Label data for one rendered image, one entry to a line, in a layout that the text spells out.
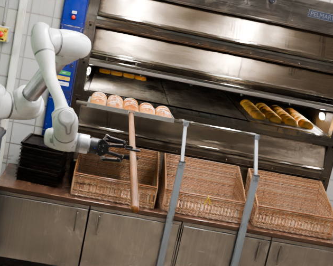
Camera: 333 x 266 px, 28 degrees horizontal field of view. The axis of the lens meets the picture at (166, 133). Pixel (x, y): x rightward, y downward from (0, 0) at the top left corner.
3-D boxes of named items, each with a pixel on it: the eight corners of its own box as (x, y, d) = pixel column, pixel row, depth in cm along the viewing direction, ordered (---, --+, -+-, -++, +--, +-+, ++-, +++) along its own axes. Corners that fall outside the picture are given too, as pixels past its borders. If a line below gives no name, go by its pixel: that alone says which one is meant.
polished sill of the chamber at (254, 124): (83, 94, 466) (84, 88, 465) (326, 140, 484) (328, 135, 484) (82, 95, 460) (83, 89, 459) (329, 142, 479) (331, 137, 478)
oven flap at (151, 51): (90, 53, 453) (96, 25, 456) (339, 102, 472) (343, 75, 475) (90, 52, 449) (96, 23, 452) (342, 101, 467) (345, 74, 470)
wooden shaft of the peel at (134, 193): (138, 214, 236) (139, 207, 235) (130, 213, 235) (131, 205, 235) (132, 117, 402) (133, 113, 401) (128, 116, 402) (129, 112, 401)
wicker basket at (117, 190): (74, 173, 471) (81, 136, 465) (153, 187, 476) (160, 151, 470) (68, 195, 424) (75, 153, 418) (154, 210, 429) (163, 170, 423)
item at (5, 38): (-7, 39, 448) (-4, 24, 446) (9, 41, 449) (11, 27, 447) (-9, 39, 441) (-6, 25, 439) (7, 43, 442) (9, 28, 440)
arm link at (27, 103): (-2, 100, 385) (32, 102, 399) (3, 124, 379) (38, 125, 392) (56, 20, 333) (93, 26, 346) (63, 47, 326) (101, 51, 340)
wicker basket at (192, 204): (155, 188, 476) (163, 151, 470) (231, 201, 482) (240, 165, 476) (159, 211, 429) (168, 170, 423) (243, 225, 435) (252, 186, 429)
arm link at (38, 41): (40, 45, 319) (65, 48, 327) (33, 15, 326) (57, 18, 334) (28, 60, 328) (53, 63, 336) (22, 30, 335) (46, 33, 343)
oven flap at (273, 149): (77, 126, 464) (83, 98, 467) (321, 171, 482) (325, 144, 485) (77, 125, 460) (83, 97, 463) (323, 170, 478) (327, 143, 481)
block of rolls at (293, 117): (238, 103, 545) (240, 97, 544) (294, 114, 550) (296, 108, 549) (252, 119, 486) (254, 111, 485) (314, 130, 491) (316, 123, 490)
